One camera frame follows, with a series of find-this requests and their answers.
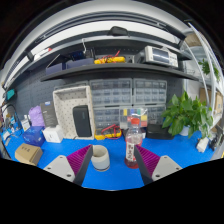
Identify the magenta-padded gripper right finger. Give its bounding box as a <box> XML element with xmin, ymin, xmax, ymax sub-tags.
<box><xmin>133</xmin><ymin>144</ymin><xmax>183</xmax><ymax>186</ymax></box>

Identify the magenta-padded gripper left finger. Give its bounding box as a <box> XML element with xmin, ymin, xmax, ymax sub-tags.
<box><xmin>43</xmin><ymin>144</ymin><xmax>94</xmax><ymax>187</ymax></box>

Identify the clear red-capped drink bottle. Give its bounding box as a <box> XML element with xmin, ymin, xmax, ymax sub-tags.
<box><xmin>124</xmin><ymin>117</ymin><xmax>144</xmax><ymax>170</ymax></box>

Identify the flat round red coaster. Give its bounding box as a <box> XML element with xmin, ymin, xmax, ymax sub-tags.
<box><xmin>124</xmin><ymin>159</ymin><xmax>139</xmax><ymax>170</ymax></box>

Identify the white product box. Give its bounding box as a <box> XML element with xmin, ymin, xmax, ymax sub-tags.
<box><xmin>42</xmin><ymin>124</ymin><xmax>64</xmax><ymax>144</ymax></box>

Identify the flat black case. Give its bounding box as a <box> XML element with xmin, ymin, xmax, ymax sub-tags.
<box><xmin>145</xmin><ymin>123</ymin><xmax>175</xmax><ymax>140</ymax></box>

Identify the brown cardboard box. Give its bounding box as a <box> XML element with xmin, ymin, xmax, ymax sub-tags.
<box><xmin>14</xmin><ymin>143</ymin><xmax>44</xmax><ymax>167</ymax></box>

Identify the beige and grey mug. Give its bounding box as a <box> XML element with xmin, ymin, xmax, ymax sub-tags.
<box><xmin>90</xmin><ymin>144</ymin><xmax>111</xmax><ymax>173</ymax></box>

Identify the blue product box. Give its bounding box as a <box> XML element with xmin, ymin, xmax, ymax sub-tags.
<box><xmin>22</xmin><ymin>125</ymin><xmax>46</xmax><ymax>148</ymax></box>

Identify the white power adapter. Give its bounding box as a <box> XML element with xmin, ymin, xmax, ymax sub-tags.
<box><xmin>196</xmin><ymin>136</ymin><xmax>210</xmax><ymax>154</ymax></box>

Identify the yellow multimeter with red leads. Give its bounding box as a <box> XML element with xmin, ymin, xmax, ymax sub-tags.
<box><xmin>94</xmin><ymin>124</ymin><xmax>123</xmax><ymax>141</ymax></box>

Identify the black rounded speaker case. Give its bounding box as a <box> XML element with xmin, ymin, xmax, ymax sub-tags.
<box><xmin>72</xmin><ymin>105</ymin><xmax>93</xmax><ymax>138</ymax></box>

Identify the grey small-parts drawer cabinet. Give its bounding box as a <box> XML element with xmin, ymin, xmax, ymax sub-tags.
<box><xmin>146</xmin><ymin>105</ymin><xmax>167</xmax><ymax>126</ymax></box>
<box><xmin>93</xmin><ymin>107</ymin><xmax>122</xmax><ymax>131</ymax></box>
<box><xmin>132</xmin><ymin>79</ymin><xmax>168</xmax><ymax>107</ymax></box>
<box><xmin>89</xmin><ymin>78</ymin><xmax>133</xmax><ymax>108</ymax></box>

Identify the dark grey upright box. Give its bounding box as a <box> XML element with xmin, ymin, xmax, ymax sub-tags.
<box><xmin>39</xmin><ymin>100</ymin><xmax>58</xmax><ymax>128</ymax></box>

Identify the small white carton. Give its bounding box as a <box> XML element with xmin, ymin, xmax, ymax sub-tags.
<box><xmin>20</xmin><ymin>114</ymin><xmax>32</xmax><ymax>132</ymax></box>

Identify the purple plastic bag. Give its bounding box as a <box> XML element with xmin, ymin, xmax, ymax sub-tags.
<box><xmin>28</xmin><ymin>105</ymin><xmax>46</xmax><ymax>128</ymax></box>

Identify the green potted plant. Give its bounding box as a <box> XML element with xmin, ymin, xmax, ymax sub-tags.
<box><xmin>161</xmin><ymin>90</ymin><xmax>214</xmax><ymax>138</ymax></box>

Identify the clear organizer with colourful parts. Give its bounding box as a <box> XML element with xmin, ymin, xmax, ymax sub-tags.
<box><xmin>119</xmin><ymin>107</ymin><xmax>149</xmax><ymax>130</ymax></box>

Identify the beige perforated tray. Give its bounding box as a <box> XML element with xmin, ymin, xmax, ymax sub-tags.
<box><xmin>52</xmin><ymin>85</ymin><xmax>96</xmax><ymax>140</ymax></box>

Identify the grey pegboard panel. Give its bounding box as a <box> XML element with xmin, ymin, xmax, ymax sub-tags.
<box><xmin>14</xmin><ymin>68</ymin><xmax>91</xmax><ymax>114</ymax></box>

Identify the black overhead shelf unit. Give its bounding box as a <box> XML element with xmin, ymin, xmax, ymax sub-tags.
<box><xmin>3</xmin><ymin>24</ymin><xmax>201</xmax><ymax>83</ymax></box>

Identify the white metal rack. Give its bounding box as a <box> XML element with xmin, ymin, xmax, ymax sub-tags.
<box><xmin>184</xmin><ymin>23</ymin><xmax>224</xmax><ymax>134</ymax></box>

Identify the teal wall-mounted bin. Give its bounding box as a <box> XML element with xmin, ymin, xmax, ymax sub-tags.
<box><xmin>5</xmin><ymin>88</ymin><xmax>17</xmax><ymax>102</ymax></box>

